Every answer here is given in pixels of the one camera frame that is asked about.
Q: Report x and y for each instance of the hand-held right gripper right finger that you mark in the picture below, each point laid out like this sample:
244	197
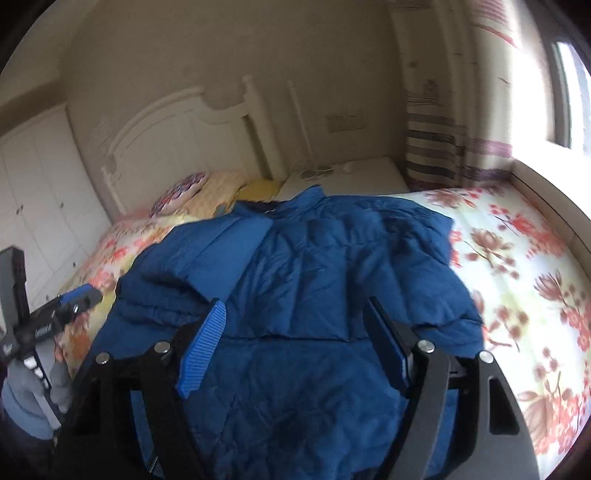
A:
390	350

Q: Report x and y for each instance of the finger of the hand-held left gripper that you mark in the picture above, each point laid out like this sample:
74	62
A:
81	297

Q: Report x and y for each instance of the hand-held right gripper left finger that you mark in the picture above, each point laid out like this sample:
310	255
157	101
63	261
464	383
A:
203	350

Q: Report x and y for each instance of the blue quilted jacket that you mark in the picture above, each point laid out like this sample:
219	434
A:
300	277

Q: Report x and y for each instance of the person's left forearm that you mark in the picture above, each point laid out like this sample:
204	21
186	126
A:
21	457

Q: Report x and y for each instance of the person's left hand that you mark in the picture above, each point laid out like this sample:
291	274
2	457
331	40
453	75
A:
23	397

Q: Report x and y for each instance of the white wardrobe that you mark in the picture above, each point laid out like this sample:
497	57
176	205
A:
41	198

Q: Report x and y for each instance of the round patterned cushion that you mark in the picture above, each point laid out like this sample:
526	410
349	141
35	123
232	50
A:
178	194

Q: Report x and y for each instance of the floral bed quilt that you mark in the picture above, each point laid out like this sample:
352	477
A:
517	286

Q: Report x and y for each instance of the yellow floral pillow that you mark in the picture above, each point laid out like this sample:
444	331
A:
221	189

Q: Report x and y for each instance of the plain yellow cushion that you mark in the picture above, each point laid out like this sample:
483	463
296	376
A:
258	190

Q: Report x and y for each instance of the white nightstand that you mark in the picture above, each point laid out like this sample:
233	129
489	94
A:
364	177

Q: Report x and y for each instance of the round object on nightstand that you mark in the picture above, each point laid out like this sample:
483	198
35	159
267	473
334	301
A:
316	173

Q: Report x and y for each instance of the white wooden headboard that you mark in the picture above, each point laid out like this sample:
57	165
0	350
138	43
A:
184	134

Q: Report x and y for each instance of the striped patterned curtain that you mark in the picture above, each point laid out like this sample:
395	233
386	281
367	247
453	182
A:
443	115

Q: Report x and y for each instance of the window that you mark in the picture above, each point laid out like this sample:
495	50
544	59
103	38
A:
572	97

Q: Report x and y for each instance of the wall socket panel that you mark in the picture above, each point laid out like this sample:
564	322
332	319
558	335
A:
345	122

